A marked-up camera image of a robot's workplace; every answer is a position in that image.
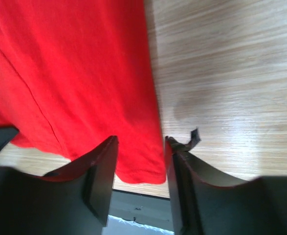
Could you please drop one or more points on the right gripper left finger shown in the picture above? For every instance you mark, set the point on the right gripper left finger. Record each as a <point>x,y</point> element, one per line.
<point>48,198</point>

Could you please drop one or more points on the red t shirt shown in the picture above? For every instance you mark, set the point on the red t shirt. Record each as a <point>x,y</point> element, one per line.
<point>73,72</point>

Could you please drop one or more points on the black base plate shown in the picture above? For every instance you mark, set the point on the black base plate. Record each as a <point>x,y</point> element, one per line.
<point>138,203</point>

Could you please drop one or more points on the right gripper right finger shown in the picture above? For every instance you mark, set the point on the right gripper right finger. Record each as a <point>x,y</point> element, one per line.
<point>207,201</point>

